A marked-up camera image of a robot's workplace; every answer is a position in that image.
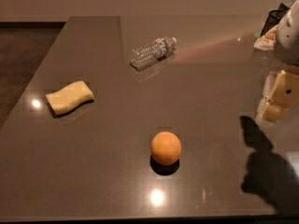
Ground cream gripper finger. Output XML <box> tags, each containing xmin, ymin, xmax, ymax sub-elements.
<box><xmin>260</xmin><ymin>102</ymin><xmax>288</xmax><ymax>123</ymax></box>

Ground yellow sponge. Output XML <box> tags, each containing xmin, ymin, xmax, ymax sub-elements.
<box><xmin>46</xmin><ymin>81</ymin><xmax>94</xmax><ymax>116</ymax></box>

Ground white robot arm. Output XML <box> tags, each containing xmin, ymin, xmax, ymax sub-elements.
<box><xmin>254</xmin><ymin>0</ymin><xmax>299</xmax><ymax>123</ymax></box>

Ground crumpled snack bag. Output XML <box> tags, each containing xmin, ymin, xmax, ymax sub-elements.
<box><xmin>253</xmin><ymin>25</ymin><xmax>278</xmax><ymax>50</ymax></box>

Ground black mesh cup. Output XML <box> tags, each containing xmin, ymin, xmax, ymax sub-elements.
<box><xmin>261</xmin><ymin>3</ymin><xmax>290</xmax><ymax>35</ymax></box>

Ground orange fruit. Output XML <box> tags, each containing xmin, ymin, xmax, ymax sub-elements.
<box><xmin>150</xmin><ymin>132</ymin><xmax>181</xmax><ymax>166</ymax></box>

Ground clear plastic water bottle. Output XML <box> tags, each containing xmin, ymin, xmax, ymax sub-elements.
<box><xmin>130</xmin><ymin>37</ymin><xmax>178</xmax><ymax>71</ymax></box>

